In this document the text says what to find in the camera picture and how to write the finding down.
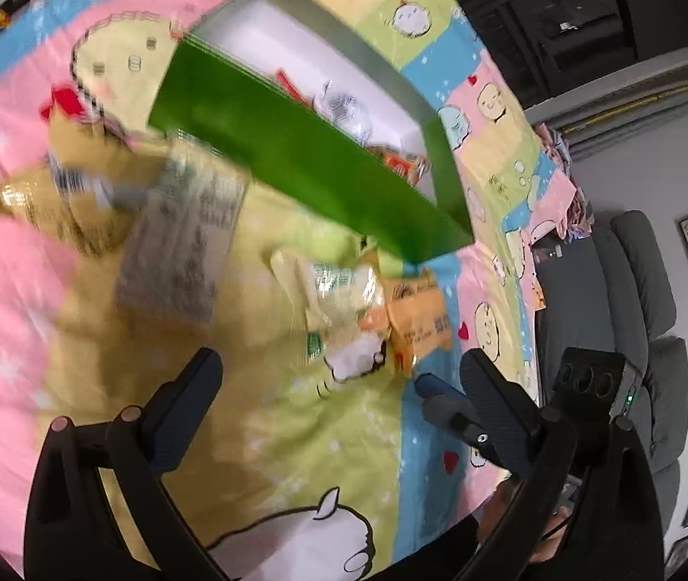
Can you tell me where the pale green snack packet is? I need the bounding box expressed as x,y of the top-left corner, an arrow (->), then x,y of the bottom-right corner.
268,248 -> 390,364

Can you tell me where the white blue-print snack packet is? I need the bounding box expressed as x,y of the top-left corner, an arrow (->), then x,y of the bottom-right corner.
313,80 -> 375,140

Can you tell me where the striped cartoon printed blanket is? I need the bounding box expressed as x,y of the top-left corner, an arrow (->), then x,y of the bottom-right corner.
0,0 -> 593,570

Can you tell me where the white red-edged snack packet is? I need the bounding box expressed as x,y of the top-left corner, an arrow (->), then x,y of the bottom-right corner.
274,69 -> 314,104

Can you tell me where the yellow-orange snack packet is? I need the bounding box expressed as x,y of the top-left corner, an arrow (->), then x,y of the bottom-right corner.
380,272 -> 455,376

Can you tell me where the pile of pink clothes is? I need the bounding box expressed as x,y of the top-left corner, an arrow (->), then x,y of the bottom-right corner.
531,121 -> 593,243

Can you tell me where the orange panda-print snack packet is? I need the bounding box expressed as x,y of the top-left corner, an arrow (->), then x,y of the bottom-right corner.
368,145 -> 432,185

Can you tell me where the grey sofa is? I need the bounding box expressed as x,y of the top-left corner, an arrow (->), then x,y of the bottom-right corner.
531,209 -> 688,527

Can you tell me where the crinkled gold snack bag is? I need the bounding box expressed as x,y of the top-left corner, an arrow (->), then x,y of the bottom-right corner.
0,115 -> 157,255

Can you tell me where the dark window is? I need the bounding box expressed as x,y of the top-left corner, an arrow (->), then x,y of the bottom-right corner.
428,0 -> 688,110

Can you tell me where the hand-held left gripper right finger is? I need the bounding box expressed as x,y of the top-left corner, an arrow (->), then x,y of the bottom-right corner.
459,348 -> 665,581

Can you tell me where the green cardboard box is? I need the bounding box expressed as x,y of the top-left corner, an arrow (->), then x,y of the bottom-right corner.
147,0 -> 476,266

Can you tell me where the yellow cracker packet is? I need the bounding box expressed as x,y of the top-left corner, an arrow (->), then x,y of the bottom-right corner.
115,145 -> 248,324

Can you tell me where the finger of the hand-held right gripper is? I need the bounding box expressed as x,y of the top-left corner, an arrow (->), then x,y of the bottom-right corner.
414,373 -> 493,467

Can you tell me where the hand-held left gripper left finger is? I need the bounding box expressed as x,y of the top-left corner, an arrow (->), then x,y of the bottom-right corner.
24,348 -> 227,581

